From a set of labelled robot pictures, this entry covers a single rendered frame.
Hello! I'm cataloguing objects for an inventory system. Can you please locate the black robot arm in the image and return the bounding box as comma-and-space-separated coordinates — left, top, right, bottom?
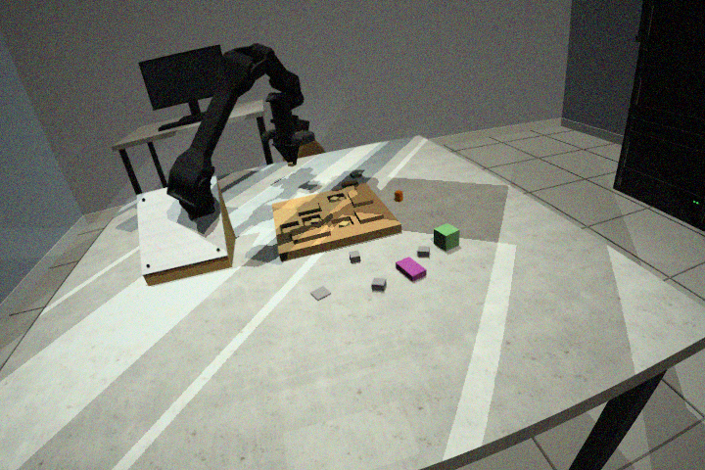
166, 43, 304, 220

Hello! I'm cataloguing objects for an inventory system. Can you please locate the purple rectangular block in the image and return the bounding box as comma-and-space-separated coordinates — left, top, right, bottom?
396, 257, 427, 282

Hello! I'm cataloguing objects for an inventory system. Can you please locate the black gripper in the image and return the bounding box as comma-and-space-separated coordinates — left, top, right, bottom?
261, 112, 315, 165

